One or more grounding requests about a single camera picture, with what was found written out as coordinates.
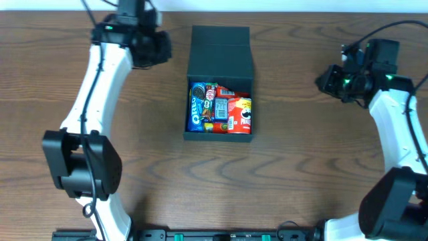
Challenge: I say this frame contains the black gift box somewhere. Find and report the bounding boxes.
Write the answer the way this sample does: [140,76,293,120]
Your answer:
[183,25,255,143]

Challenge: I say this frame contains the KitKat chocolate bar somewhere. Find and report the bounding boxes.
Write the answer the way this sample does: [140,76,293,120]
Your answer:
[201,83,218,123]

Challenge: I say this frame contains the blue Oreo cookie pack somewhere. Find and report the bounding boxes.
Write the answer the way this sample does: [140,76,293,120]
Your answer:
[187,82,206,132]

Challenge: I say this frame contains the small dark blue packet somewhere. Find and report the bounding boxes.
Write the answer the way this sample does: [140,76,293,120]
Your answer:
[213,98,228,122]

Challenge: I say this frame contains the yellow snack bag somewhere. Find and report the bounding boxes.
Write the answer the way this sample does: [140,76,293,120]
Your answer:
[203,123,214,133]

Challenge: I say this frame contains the red snack bag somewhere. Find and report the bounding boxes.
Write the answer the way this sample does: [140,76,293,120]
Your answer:
[214,86,249,133]

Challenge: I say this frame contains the red Pringles can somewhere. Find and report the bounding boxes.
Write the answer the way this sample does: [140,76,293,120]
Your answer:
[227,97,251,134]

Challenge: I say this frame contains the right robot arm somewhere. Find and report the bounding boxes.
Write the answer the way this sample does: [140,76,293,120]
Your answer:
[314,39,427,240]

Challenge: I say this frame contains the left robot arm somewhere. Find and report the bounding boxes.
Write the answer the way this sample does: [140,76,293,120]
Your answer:
[42,1,172,240]

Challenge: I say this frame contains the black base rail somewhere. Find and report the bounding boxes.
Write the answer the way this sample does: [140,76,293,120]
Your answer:
[51,228,325,241]

